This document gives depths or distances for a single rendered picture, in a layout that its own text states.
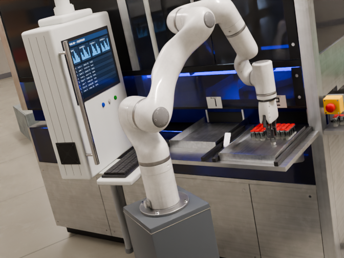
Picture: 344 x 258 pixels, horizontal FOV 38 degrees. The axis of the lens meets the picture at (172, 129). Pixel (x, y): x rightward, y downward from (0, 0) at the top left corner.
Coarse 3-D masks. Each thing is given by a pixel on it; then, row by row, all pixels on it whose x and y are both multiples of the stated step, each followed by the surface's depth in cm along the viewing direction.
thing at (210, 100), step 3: (207, 99) 254; (210, 99) 253; (213, 99) 252; (216, 99) 251; (219, 99) 250; (207, 102) 255; (210, 102) 254; (213, 102) 253; (216, 102) 252; (219, 102) 251; (210, 105) 254; (213, 105) 253; (219, 105) 252; (210, 108) 255; (213, 108) 254
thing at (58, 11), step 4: (56, 0) 241; (60, 0) 241; (64, 0) 242; (68, 0) 244; (56, 4) 242; (60, 4) 242; (64, 4) 242; (68, 4) 243; (56, 8) 241; (60, 8) 241; (64, 8) 241; (68, 8) 242; (72, 8) 244; (56, 12) 242; (60, 12) 242; (64, 12) 242; (68, 12) 242
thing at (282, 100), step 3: (276, 96) 232; (279, 96) 231; (282, 96) 230; (285, 96) 230; (276, 99) 233; (279, 99) 232; (282, 99) 231; (285, 99) 230; (276, 102) 233; (279, 102) 232; (282, 102) 232; (285, 102) 231; (282, 105) 232; (285, 105) 231
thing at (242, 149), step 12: (300, 132) 222; (228, 144) 222; (240, 144) 229; (252, 144) 226; (264, 144) 223; (276, 144) 220; (288, 144) 211; (228, 156) 213; (240, 156) 209; (252, 156) 206; (264, 156) 203; (276, 156) 201
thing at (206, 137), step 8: (200, 120) 266; (192, 128) 260; (200, 128) 262; (208, 128) 259; (216, 128) 257; (224, 128) 254; (232, 128) 242; (176, 136) 248; (184, 136) 254; (192, 136) 253; (200, 136) 250; (208, 136) 248; (216, 136) 246; (224, 136) 235; (176, 144) 242; (184, 144) 239; (192, 144) 236; (200, 144) 234; (208, 144) 231; (216, 144) 229
